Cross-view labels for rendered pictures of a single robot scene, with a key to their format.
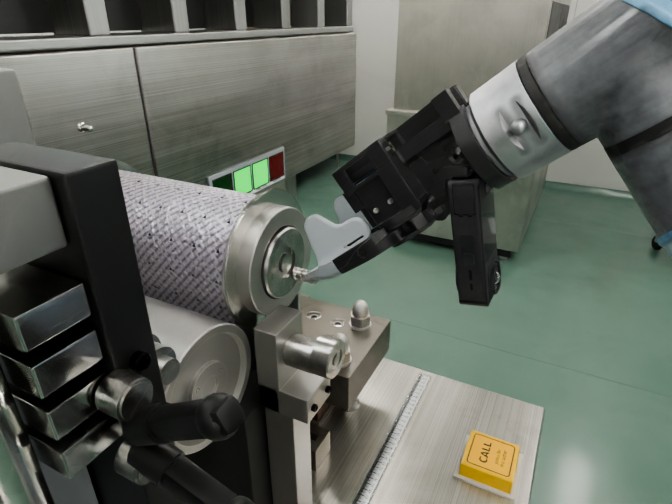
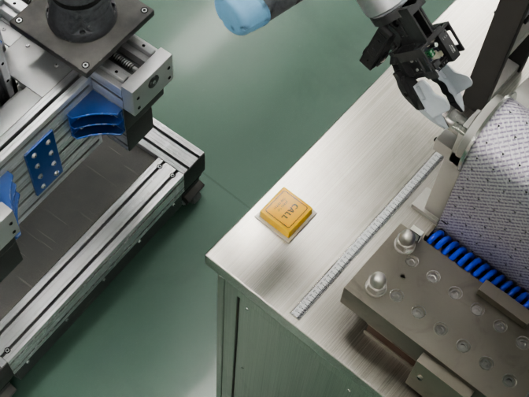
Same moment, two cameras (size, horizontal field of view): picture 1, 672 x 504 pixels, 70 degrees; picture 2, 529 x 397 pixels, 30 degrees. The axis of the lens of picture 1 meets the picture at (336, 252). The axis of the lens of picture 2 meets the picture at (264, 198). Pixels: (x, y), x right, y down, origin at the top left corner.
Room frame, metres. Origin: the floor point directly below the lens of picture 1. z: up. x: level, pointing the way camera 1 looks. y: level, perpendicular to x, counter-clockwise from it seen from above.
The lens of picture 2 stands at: (1.35, -0.14, 2.52)
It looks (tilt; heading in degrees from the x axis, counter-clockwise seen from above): 61 degrees down; 188
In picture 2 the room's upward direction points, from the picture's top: 5 degrees clockwise
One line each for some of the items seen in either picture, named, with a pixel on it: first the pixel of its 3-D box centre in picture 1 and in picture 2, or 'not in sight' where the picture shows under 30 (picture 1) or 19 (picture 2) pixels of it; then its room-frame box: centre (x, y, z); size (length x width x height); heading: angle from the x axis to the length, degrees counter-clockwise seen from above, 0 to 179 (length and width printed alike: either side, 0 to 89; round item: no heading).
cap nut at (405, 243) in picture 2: (339, 347); (406, 239); (0.56, 0.00, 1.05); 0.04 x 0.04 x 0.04
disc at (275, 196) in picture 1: (268, 258); (487, 131); (0.45, 0.07, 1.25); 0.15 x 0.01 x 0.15; 153
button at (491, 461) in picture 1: (490, 460); (286, 212); (0.48, -0.22, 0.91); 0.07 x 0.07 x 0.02; 63
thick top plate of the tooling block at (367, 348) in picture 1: (263, 327); (466, 334); (0.68, 0.12, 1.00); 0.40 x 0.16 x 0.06; 63
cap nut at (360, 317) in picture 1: (360, 312); (377, 281); (0.64, -0.04, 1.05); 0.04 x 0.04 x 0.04
